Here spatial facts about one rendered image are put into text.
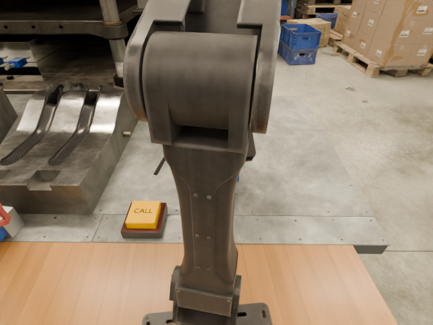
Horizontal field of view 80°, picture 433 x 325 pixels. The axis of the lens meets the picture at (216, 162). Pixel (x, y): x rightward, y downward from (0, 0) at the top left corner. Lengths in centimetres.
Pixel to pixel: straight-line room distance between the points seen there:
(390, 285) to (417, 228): 48
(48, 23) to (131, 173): 85
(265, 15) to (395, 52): 392
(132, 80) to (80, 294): 44
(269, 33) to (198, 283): 25
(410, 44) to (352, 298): 381
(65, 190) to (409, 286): 154
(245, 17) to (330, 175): 60
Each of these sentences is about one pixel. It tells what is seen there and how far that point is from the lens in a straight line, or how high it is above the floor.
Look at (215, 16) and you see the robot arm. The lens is 25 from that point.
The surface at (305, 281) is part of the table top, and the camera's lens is 53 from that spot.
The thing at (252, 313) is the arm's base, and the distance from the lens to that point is 48.
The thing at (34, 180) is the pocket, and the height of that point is 88.
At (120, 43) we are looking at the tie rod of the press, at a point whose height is 97.
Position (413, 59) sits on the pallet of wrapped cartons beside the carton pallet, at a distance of 428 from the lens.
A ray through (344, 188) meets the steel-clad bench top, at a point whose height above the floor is 80.
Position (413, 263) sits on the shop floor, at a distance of 177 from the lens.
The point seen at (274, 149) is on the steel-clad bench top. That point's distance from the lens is 78.
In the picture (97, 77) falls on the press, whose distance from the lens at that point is 145.
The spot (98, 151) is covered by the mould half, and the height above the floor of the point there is 89.
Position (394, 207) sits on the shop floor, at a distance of 201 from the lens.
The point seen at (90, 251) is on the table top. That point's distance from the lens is 59.
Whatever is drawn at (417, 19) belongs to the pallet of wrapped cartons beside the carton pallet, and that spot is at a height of 68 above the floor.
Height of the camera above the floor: 125
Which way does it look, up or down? 39 degrees down
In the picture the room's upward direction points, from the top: straight up
